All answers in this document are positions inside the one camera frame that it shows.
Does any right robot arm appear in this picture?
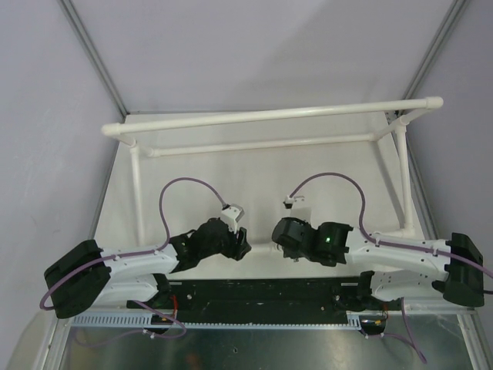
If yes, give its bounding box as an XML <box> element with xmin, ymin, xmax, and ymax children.
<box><xmin>272</xmin><ymin>217</ymin><xmax>485</xmax><ymax>309</ymax></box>

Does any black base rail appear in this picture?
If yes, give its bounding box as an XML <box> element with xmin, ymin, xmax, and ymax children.
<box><xmin>99</xmin><ymin>277</ymin><xmax>403</xmax><ymax>323</ymax></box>

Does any aluminium table frame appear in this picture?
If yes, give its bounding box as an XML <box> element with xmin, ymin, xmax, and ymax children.
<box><xmin>42</xmin><ymin>298</ymin><xmax>492</xmax><ymax>369</ymax></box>

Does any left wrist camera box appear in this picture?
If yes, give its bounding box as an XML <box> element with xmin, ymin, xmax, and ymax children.
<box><xmin>220</xmin><ymin>204</ymin><xmax>245</xmax><ymax>229</ymax></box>

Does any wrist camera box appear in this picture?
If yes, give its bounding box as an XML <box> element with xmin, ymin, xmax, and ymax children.
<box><xmin>283</xmin><ymin>196</ymin><xmax>305</xmax><ymax>210</ymax></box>
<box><xmin>220</xmin><ymin>204</ymin><xmax>245</xmax><ymax>229</ymax></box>

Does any white PVC pipe frame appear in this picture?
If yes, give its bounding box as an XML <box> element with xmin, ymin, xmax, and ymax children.
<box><xmin>101</xmin><ymin>96</ymin><xmax>444</xmax><ymax>246</ymax></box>

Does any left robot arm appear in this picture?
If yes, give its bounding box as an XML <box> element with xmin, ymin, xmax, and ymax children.
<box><xmin>39</xmin><ymin>218</ymin><xmax>251</xmax><ymax>318</ymax></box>

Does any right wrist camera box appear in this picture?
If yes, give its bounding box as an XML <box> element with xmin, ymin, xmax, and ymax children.
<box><xmin>283</xmin><ymin>196</ymin><xmax>305</xmax><ymax>210</ymax></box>

